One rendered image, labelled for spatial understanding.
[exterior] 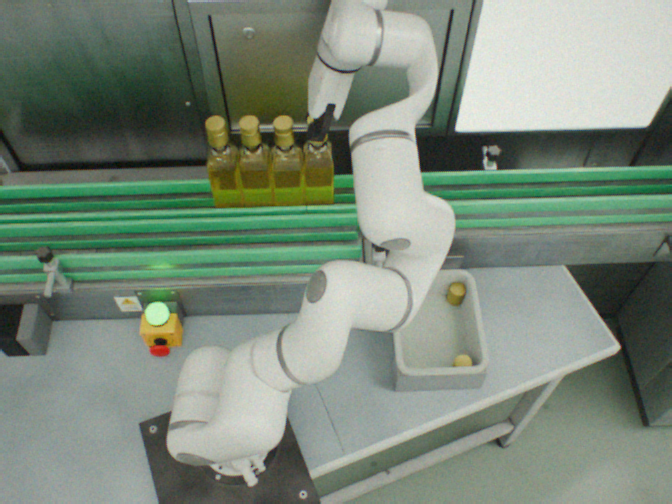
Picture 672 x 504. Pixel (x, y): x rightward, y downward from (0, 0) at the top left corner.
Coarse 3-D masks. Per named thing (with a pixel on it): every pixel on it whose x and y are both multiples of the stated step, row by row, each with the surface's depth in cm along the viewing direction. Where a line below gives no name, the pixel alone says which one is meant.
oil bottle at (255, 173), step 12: (264, 144) 120; (240, 156) 119; (252, 156) 118; (264, 156) 119; (240, 168) 120; (252, 168) 119; (264, 168) 119; (240, 180) 123; (252, 180) 122; (264, 180) 122; (252, 192) 125; (264, 192) 125; (252, 204) 128; (264, 204) 128
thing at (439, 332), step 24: (432, 288) 138; (432, 312) 138; (456, 312) 138; (480, 312) 130; (408, 336) 135; (432, 336) 135; (456, 336) 135; (480, 336) 127; (408, 360) 132; (432, 360) 132; (480, 360) 126
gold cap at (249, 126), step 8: (240, 120) 114; (248, 120) 113; (256, 120) 113; (240, 128) 113; (248, 128) 112; (256, 128) 113; (248, 136) 114; (256, 136) 115; (248, 144) 116; (256, 144) 116
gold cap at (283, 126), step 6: (276, 120) 113; (282, 120) 113; (288, 120) 113; (276, 126) 113; (282, 126) 113; (288, 126) 113; (276, 132) 114; (282, 132) 113; (288, 132) 113; (276, 138) 115; (282, 138) 114; (288, 138) 114; (276, 144) 116; (282, 144) 115; (288, 144) 116
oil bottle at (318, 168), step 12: (312, 156) 119; (324, 156) 119; (312, 168) 120; (324, 168) 120; (312, 180) 123; (324, 180) 123; (312, 192) 126; (324, 192) 126; (312, 204) 129; (324, 204) 129
